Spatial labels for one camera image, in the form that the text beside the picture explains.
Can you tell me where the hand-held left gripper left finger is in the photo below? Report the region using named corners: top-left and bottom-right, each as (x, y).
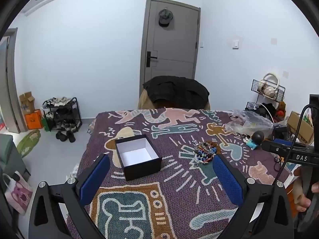
top-left (29, 154), bottom-right (111, 239)

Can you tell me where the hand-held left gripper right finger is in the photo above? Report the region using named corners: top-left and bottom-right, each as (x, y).
top-left (212, 154), bottom-right (296, 239)

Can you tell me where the pile of jewelry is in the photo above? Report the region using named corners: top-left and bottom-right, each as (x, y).
top-left (191, 139), bottom-right (221, 165)

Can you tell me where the black box white inside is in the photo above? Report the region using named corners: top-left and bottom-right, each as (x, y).
top-left (115, 134), bottom-right (162, 181)

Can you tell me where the person's right hand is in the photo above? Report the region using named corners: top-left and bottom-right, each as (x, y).
top-left (292, 166), bottom-right (319, 212)

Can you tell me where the large open cardboard box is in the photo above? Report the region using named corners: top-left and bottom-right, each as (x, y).
top-left (287, 111), bottom-right (314, 145)

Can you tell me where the blue toy figure black head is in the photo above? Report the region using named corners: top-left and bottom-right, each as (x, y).
top-left (243, 131), bottom-right (265, 150)

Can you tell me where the red plush toy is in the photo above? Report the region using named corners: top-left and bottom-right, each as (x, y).
top-left (275, 101), bottom-right (286, 120)

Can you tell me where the printed purple blanket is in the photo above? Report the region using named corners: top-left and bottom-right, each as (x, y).
top-left (76, 108), bottom-right (294, 239)

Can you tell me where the clear plastic bag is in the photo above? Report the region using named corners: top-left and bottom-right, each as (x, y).
top-left (224, 110), bottom-right (275, 140)

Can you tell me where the white handbag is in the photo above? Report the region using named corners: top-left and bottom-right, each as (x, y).
top-left (257, 73), bottom-right (280, 97)

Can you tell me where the black shoe rack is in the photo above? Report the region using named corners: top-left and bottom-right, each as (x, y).
top-left (41, 97), bottom-right (83, 132)

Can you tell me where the green floor mat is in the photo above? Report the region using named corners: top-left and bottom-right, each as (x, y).
top-left (16, 129), bottom-right (41, 158)

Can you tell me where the white pink tote bag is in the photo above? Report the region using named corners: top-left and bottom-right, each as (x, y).
top-left (2, 171), bottom-right (33, 216)

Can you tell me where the orange box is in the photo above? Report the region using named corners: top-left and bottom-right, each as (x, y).
top-left (24, 110), bottom-right (43, 130)

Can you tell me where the grey cabinet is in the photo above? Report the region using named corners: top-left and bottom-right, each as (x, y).
top-left (0, 134), bottom-right (28, 180)

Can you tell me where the small brown cardboard box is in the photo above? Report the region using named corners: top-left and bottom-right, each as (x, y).
top-left (19, 91), bottom-right (36, 114)

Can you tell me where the black jacket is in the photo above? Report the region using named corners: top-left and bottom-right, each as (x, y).
top-left (143, 76), bottom-right (210, 110)

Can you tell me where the grey door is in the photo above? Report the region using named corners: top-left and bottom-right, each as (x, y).
top-left (140, 0), bottom-right (201, 97)

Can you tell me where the dark cap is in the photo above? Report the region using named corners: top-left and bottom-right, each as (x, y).
top-left (158, 9), bottom-right (173, 27)

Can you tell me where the black cable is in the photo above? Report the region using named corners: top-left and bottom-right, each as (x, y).
top-left (275, 104), bottom-right (319, 186)

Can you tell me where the black wire rack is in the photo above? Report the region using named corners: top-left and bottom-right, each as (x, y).
top-left (245, 79), bottom-right (286, 115)

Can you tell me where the black door lock handle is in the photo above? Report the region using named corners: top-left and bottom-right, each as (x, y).
top-left (147, 51), bottom-right (158, 67)

